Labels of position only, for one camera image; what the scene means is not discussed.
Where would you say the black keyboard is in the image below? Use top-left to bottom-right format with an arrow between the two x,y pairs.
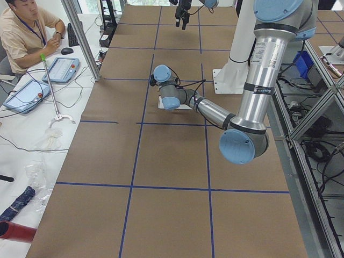
67,23 -> 79,47

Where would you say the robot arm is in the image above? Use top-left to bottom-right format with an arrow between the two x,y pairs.
169,0 -> 219,30
149,1 -> 318,164

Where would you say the grey aluminium frame post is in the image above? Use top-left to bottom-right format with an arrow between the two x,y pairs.
61,0 -> 101,82

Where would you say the clear plastic bag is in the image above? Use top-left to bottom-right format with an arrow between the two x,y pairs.
25,161 -> 54,214

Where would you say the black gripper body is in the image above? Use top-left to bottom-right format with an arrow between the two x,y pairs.
175,0 -> 192,16

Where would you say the seated person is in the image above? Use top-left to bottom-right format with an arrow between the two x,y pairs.
1,1 -> 66,75

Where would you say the reacher grabber stick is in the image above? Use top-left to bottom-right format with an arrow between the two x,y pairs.
39,53 -> 76,127

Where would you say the lower teach pendant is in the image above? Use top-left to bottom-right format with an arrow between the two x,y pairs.
3,80 -> 51,114

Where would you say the upper teach pendant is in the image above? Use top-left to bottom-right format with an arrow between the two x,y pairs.
47,57 -> 80,83

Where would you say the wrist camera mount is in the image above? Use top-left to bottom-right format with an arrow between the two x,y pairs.
149,74 -> 156,87

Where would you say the folded blue umbrella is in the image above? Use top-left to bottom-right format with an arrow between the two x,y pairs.
1,186 -> 35,221

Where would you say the teach pendant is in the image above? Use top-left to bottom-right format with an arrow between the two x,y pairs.
3,80 -> 51,114
47,57 -> 80,83

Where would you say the blue storage bin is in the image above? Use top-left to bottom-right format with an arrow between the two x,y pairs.
293,51 -> 314,79

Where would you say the black computer mouse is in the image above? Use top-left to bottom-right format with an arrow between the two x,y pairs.
61,47 -> 74,55

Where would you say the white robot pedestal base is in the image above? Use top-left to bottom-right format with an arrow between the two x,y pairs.
213,0 -> 256,94

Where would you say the red cylinder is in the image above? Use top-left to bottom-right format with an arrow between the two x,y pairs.
1,221 -> 37,243

